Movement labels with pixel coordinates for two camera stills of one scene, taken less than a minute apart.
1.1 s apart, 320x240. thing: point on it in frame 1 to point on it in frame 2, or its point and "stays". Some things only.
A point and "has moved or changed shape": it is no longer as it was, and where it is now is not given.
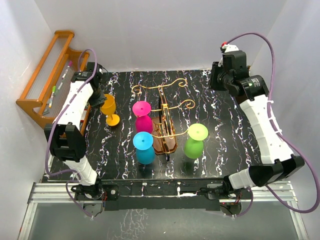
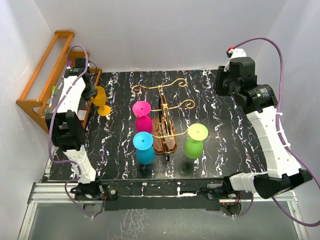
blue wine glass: (142, 141) stays
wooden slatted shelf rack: (53, 79) stays
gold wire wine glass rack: (164, 138) stays
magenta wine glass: (144, 122) stays
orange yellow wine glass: (109, 108) has moved or changed shape
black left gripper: (98, 102) to (93, 92)
